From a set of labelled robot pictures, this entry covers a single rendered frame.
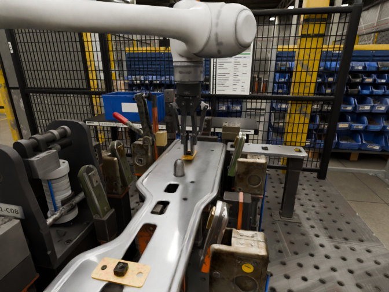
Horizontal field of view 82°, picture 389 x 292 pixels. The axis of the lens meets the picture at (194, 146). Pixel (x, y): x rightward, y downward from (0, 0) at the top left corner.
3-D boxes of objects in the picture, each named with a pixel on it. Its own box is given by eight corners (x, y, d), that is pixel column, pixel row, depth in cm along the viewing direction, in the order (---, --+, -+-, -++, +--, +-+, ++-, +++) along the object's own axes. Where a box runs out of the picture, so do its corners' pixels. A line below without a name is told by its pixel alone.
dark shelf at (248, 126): (257, 135, 103) (258, 128, 102) (83, 125, 120) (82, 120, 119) (255, 123, 123) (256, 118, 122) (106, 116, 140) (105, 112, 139)
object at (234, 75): (250, 97, 119) (256, 31, 109) (208, 95, 123) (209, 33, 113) (250, 96, 121) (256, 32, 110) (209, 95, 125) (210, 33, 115)
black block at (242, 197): (250, 298, 62) (261, 207, 52) (211, 290, 64) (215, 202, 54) (249, 273, 70) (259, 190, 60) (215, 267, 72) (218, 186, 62)
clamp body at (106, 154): (131, 272, 70) (117, 161, 58) (98, 265, 72) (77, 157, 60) (143, 249, 79) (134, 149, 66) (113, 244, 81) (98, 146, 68)
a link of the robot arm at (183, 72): (200, 61, 62) (200, 84, 64) (205, 62, 71) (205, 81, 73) (168, 62, 64) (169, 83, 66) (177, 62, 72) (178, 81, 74)
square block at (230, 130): (235, 200, 106) (241, 126, 94) (218, 199, 108) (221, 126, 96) (236, 192, 114) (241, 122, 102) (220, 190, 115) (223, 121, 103)
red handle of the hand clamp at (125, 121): (150, 139, 76) (111, 112, 76) (147, 143, 77) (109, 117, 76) (154, 135, 80) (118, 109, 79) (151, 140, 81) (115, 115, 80)
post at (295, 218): (301, 223, 91) (314, 157, 81) (272, 220, 93) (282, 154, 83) (297, 214, 97) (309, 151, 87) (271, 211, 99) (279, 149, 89)
